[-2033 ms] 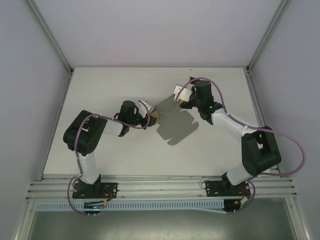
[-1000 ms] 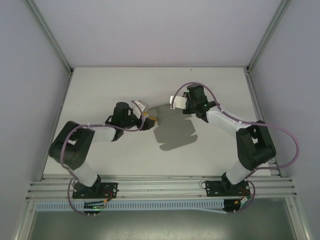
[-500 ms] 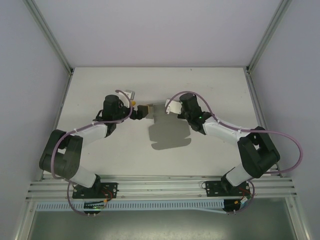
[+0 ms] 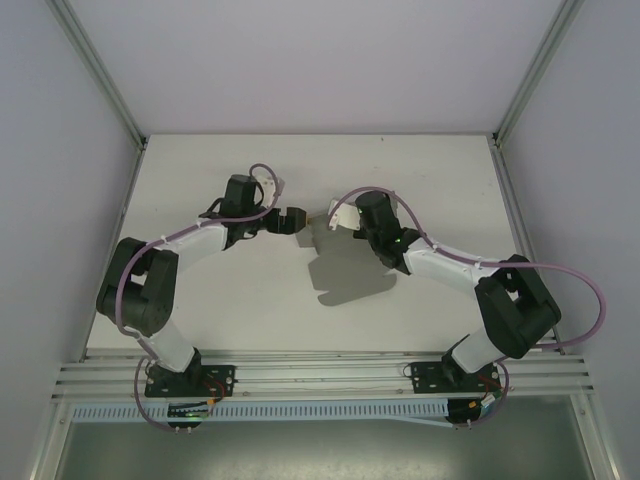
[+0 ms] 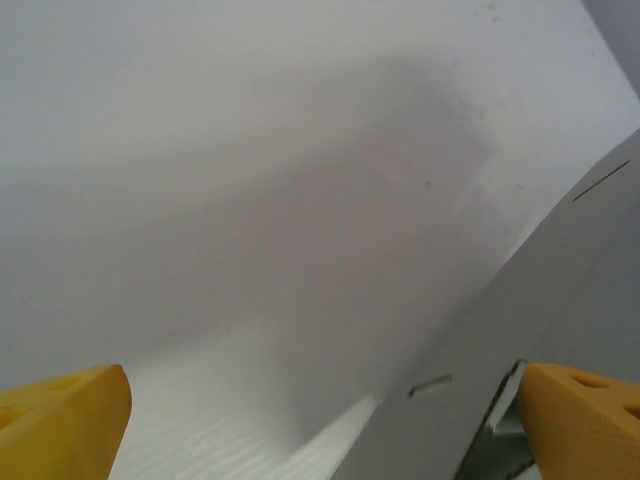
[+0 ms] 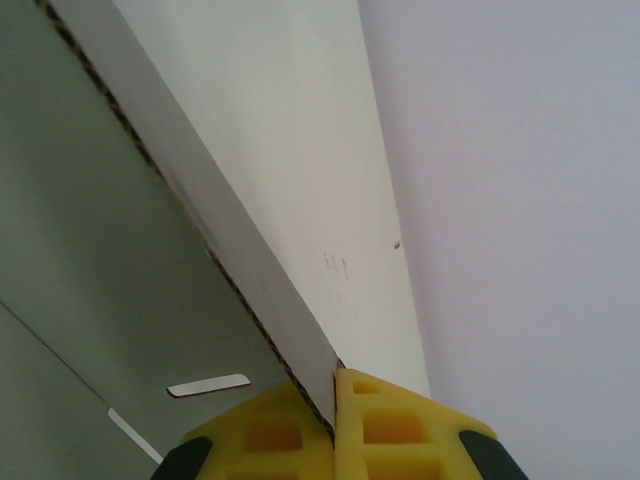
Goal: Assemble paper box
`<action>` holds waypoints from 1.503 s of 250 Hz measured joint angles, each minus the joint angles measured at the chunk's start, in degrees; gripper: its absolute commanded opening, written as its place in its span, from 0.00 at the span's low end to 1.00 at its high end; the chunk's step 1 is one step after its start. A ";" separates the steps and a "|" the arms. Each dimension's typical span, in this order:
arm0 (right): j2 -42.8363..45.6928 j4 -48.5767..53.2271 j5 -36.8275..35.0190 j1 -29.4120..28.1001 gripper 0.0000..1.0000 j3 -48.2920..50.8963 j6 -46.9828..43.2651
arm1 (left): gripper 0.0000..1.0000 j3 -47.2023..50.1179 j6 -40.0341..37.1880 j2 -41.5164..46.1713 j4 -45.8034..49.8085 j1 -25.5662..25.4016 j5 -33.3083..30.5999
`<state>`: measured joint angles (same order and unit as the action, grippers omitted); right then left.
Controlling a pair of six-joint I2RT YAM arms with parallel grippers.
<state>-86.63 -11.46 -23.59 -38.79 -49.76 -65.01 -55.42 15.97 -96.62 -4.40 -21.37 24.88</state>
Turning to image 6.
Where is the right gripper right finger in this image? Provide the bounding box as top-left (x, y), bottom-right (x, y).
top-left (333, 367), bottom-right (527, 480)

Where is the grey cloth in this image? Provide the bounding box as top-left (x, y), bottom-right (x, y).
top-left (0, 0), bottom-right (346, 480)

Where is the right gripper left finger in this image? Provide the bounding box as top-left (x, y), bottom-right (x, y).
top-left (158, 381), bottom-right (337, 480)

